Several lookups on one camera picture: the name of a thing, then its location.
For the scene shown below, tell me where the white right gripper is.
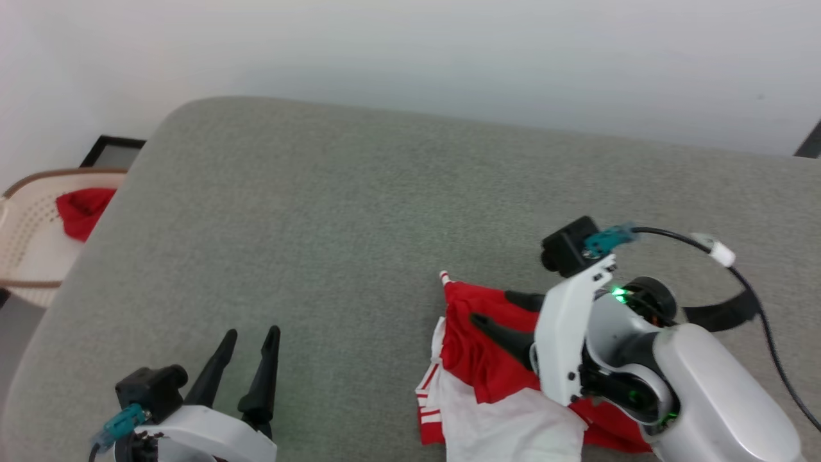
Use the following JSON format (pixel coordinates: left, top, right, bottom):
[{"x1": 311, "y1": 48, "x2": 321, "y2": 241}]
[{"x1": 470, "y1": 254, "x2": 618, "y2": 407}]

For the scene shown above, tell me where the white cable tag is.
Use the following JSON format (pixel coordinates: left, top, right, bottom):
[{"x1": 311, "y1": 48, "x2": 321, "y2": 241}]
[{"x1": 690, "y1": 232, "x2": 737, "y2": 268}]

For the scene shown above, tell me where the teal right camera connector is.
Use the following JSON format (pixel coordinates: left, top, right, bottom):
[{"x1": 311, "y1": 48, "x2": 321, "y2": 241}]
[{"x1": 582, "y1": 223, "x2": 639, "y2": 259}]

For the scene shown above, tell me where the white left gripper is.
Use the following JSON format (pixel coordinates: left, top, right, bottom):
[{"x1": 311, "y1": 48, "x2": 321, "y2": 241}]
[{"x1": 114, "y1": 325, "x2": 282, "y2": 462}]

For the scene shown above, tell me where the black framed board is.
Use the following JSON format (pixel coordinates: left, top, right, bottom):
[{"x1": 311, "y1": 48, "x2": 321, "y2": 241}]
[{"x1": 80, "y1": 135, "x2": 148, "y2": 169}]

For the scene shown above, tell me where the beige perforated laundry basket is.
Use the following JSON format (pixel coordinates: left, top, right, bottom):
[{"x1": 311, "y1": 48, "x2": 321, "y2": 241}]
[{"x1": 0, "y1": 168, "x2": 130, "y2": 309}]

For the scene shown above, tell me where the red and white jersey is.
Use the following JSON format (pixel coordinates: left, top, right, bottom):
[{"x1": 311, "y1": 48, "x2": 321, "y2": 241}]
[{"x1": 415, "y1": 270, "x2": 656, "y2": 462}]

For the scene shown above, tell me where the red crumpled garment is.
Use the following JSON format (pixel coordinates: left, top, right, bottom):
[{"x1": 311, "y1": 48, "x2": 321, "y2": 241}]
[{"x1": 55, "y1": 187, "x2": 118, "y2": 243}]

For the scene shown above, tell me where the teal camera connector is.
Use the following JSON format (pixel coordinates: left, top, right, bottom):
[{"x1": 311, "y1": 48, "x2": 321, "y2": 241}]
[
  {"x1": 95, "y1": 402, "x2": 152, "y2": 448},
  {"x1": 582, "y1": 223, "x2": 639, "y2": 259}
]

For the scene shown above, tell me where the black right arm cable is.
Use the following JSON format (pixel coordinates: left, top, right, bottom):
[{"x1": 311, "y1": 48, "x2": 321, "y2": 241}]
[{"x1": 631, "y1": 226, "x2": 821, "y2": 432}]

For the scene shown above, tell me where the teal left camera connector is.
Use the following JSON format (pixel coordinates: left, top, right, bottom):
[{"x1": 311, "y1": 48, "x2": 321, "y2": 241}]
[{"x1": 95, "y1": 402, "x2": 152, "y2": 448}]

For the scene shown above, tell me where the black tubular leg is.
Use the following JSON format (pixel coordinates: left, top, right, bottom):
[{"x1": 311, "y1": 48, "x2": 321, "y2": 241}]
[{"x1": 793, "y1": 119, "x2": 821, "y2": 159}]

